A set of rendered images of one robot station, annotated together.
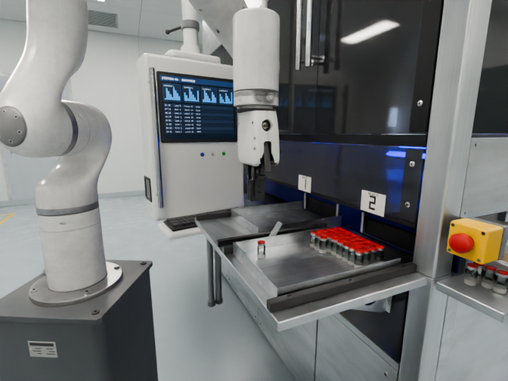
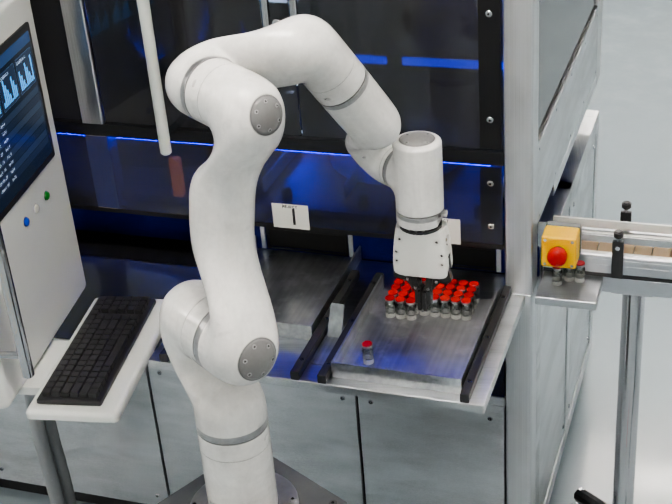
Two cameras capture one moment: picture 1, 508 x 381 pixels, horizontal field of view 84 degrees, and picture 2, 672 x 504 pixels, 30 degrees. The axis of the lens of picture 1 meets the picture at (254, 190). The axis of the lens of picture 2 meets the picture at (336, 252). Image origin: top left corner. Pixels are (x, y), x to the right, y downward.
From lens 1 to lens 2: 197 cm
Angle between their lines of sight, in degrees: 46
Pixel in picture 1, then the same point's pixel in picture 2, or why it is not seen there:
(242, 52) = (425, 186)
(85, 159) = not seen: hidden behind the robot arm
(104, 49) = not seen: outside the picture
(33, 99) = (269, 318)
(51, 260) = (256, 487)
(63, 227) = (266, 441)
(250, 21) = (432, 159)
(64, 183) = (255, 392)
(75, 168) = not seen: hidden behind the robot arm
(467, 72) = (534, 95)
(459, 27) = (524, 57)
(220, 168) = (48, 230)
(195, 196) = (36, 316)
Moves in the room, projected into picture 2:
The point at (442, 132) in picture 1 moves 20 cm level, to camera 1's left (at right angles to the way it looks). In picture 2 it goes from (520, 153) to (459, 190)
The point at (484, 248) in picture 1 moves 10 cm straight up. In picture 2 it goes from (575, 254) to (576, 211)
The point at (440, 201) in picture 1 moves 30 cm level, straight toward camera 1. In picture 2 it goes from (527, 219) to (586, 290)
